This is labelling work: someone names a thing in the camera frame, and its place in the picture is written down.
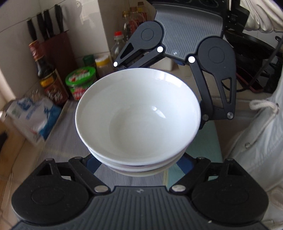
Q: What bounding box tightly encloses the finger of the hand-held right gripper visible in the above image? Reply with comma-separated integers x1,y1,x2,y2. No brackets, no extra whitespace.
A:
188,56,237,131
113,41,165,69

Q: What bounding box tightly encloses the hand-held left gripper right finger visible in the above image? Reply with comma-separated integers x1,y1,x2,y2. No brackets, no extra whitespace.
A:
169,153,251,196

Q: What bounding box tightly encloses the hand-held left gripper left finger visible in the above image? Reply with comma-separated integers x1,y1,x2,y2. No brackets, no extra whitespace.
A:
35,154,111,195

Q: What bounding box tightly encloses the white floral bowl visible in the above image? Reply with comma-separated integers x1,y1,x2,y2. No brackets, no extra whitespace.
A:
75,68,201,166
108,162,176,178
88,144,187,172

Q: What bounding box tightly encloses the person's right forearm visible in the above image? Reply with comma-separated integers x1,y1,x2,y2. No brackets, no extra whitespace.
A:
240,0,283,33

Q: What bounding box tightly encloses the grey and teal checked towel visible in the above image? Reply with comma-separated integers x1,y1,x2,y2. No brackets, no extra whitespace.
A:
42,99,224,191

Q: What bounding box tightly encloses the glass bottle with red cap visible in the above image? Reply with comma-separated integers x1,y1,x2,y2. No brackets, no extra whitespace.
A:
110,31,126,63

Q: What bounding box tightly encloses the dark seasoning bottle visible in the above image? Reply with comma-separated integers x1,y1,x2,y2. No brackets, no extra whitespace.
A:
123,11,133,42

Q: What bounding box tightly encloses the clear plastic bottle orange cap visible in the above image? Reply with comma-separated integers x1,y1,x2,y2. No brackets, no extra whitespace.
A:
129,7,142,31

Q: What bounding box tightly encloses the yellow lidded spice jar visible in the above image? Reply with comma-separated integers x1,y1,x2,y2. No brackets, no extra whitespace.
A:
95,55,114,79

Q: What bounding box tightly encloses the green lidded spice jar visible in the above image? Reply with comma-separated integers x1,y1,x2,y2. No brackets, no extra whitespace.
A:
83,55,97,69

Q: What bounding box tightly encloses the black wok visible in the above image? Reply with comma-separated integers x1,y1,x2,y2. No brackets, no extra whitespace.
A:
226,31,278,61

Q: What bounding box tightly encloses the person's white hoodie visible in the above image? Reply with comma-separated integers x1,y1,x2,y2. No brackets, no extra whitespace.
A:
221,80,283,230

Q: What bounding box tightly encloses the green lidded sauce jar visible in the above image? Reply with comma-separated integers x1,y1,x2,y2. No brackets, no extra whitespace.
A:
65,66,98,101

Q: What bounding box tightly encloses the white and blue salt bag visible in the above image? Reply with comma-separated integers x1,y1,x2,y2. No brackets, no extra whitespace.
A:
6,95,63,145

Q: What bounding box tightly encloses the dark vinegar bottle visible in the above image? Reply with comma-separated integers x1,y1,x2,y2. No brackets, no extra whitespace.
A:
29,40,69,106

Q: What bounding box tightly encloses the dark red knife block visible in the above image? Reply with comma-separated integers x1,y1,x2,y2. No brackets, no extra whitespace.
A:
39,31,78,89

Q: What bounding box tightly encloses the black knife handle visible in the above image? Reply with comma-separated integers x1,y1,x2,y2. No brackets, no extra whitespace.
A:
54,4,64,33
36,12,46,41
43,9,54,38
27,18,37,42

